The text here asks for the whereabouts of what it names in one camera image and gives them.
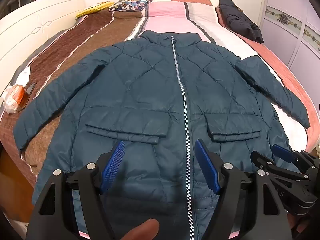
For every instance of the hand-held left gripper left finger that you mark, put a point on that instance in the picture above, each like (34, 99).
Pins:
(113, 166)

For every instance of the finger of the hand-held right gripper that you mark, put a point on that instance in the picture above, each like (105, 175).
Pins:
(283, 153)
(270, 163)

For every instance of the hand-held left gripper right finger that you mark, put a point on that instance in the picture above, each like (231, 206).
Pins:
(206, 167)

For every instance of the teal quilted puffer jacket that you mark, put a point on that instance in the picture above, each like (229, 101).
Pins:
(140, 92)

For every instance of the person's left hand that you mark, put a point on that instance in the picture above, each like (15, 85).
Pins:
(140, 231)

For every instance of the small black object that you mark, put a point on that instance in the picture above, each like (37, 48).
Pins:
(31, 88)

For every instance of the clear plastic bag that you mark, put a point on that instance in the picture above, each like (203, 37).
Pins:
(12, 100)

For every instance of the lavender patterned wardrobe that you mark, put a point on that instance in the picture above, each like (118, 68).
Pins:
(287, 30)

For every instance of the white tissue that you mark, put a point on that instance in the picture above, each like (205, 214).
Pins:
(23, 76)

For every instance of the black puffer jacket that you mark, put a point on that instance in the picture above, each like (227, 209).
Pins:
(235, 17)

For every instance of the white headboard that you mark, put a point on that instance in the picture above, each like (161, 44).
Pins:
(37, 30)

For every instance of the yellow pillow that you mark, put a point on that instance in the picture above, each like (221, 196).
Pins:
(93, 9)

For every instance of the striped pink brown blanket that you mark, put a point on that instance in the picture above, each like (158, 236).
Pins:
(170, 12)

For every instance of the colourful printed pillow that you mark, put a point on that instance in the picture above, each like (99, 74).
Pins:
(132, 3)

